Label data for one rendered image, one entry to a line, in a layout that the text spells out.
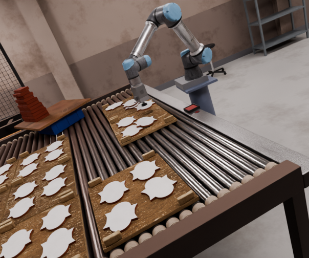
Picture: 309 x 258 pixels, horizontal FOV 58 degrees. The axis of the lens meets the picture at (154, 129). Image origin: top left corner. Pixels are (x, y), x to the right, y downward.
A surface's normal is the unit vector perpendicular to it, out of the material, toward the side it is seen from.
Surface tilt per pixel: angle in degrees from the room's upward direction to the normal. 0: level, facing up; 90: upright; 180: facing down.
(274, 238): 0
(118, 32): 90
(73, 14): 90
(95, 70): 90
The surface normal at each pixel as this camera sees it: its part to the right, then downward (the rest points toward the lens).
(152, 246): -0.33, -0.86
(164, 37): 0.23, 0.33
